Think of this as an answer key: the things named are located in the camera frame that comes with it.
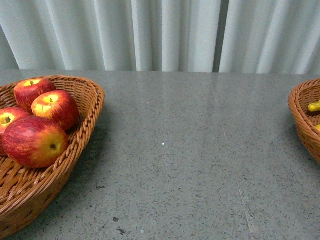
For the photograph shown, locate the red yellow apple front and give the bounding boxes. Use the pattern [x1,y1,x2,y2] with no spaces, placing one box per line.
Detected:
[31,90,80,131]

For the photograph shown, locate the brown wicker basket right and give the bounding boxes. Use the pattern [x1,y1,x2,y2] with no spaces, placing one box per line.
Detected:
[288,79,320,161]

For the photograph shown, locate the yellow banana in basket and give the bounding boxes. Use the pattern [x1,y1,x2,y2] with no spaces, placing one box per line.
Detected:
[308,101,320,113]

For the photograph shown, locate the white pleated curtain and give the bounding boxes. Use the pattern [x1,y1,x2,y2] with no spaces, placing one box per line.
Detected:
[0,0,320,75]

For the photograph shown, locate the brown wicker basket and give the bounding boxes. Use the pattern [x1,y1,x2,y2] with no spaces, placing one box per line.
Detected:
[0,75,105,240]
[288,79,320,161]

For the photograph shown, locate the brown wicker basket left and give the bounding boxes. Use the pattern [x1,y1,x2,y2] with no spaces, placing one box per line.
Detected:
[0,75,105,240]

